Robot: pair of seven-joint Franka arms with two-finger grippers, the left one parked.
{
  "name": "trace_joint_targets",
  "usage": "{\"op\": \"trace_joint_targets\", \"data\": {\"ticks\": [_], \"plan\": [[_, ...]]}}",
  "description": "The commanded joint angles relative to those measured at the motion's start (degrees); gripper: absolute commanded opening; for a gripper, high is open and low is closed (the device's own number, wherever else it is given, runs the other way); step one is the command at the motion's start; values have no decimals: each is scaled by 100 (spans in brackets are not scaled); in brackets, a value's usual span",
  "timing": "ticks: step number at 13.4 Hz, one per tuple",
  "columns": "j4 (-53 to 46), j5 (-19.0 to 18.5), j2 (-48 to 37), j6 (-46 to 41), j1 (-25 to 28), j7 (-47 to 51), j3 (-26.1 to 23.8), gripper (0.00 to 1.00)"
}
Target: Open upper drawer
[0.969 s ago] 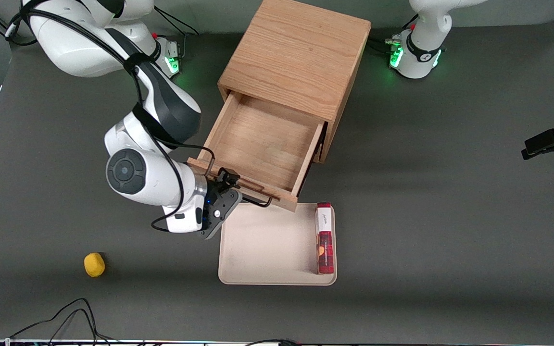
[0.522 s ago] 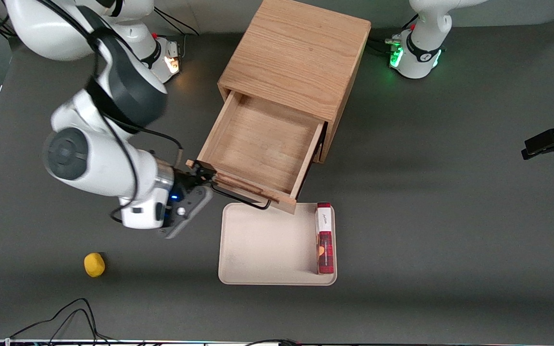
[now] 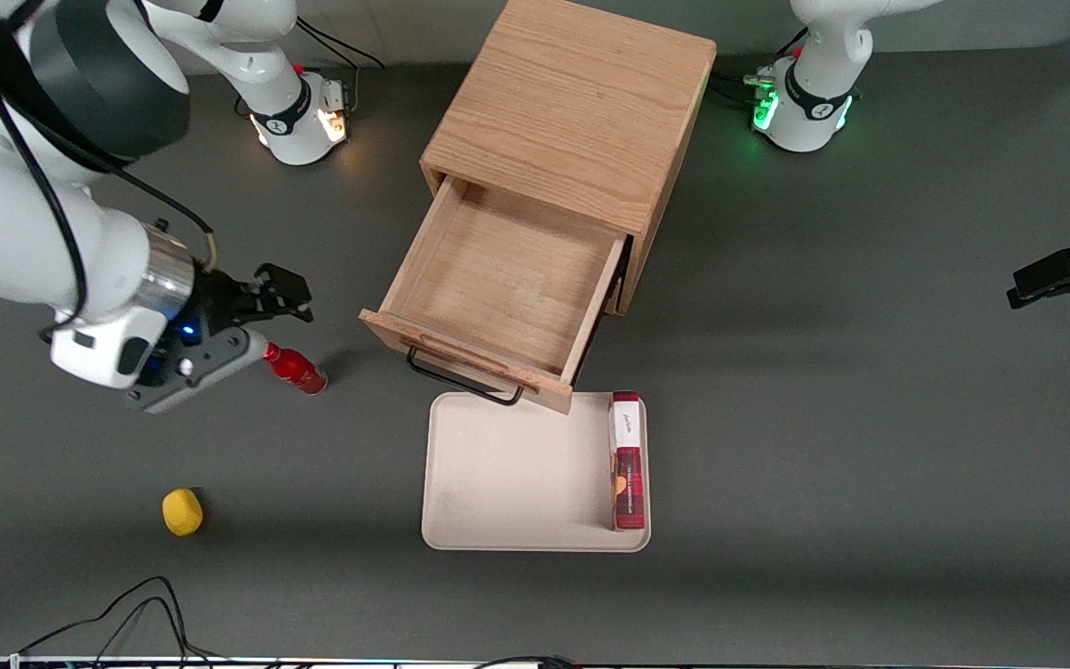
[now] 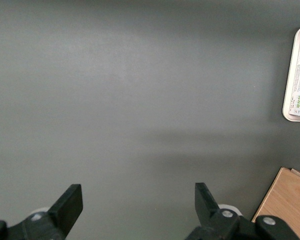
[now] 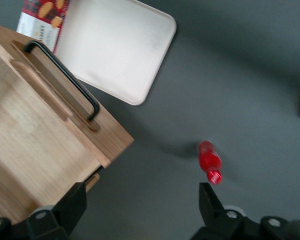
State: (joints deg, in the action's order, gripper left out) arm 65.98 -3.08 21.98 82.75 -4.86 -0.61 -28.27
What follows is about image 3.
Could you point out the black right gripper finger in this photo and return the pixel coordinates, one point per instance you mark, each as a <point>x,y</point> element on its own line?
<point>286,284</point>
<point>280,312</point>

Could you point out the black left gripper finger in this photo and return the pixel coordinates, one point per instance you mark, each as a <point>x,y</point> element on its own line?
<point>1055,268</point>
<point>1050,293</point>

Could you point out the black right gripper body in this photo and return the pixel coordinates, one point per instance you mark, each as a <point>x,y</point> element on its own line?
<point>217,300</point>

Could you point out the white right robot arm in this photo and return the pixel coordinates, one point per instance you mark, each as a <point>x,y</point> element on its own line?
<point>6,232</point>

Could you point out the wooden drawer cabinet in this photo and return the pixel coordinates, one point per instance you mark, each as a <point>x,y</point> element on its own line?
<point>572,102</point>

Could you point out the red bottle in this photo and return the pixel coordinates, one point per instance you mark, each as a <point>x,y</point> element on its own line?
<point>298,372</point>

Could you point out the yellow lemon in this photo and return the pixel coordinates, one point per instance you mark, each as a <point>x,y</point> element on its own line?
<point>182,512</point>

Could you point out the beige plastic tray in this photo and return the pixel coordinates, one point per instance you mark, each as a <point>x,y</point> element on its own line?
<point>516,474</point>

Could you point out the red plaid carton box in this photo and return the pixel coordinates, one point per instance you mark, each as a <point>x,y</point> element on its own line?
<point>629,488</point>

